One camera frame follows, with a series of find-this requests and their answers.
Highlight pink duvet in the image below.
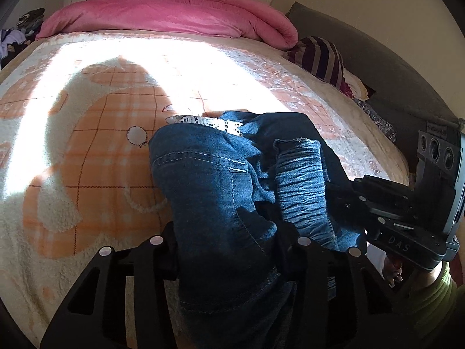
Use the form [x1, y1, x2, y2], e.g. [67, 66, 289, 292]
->
[35, 0, 299, 52]

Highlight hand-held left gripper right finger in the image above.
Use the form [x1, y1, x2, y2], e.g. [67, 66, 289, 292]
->
[274, 236, 413, 349]

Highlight floral patterned cloth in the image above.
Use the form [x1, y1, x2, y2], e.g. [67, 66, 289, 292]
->
[353, 97, 398, 143]

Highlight grey padded headboard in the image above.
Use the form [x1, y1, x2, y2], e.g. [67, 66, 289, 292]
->
[286, 1, 465, 175]

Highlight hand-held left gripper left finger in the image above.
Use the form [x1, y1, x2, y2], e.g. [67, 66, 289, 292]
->
[39, 223, 180, 349]

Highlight blue denim jeans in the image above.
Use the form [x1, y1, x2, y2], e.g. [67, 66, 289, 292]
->
[148, 110, 368, 349]

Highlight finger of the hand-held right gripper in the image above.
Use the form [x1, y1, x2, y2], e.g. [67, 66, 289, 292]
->
[324, 181, 379, 242]

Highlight pile of clothes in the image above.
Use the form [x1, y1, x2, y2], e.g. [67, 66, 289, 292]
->
[0, 7, 47, 70]

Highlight striped purple pillow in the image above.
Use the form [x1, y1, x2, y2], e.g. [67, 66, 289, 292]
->
[285, 35, 346, 88]

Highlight white and maroon cloth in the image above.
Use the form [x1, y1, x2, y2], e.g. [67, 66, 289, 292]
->
[339, 68, 376, 99]

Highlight person's right hand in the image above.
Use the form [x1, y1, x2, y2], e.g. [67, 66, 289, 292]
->
[382, 254, 405, 287]

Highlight peach and white fleece blanket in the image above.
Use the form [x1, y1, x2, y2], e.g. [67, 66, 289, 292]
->
[0, 30, 412, 349]

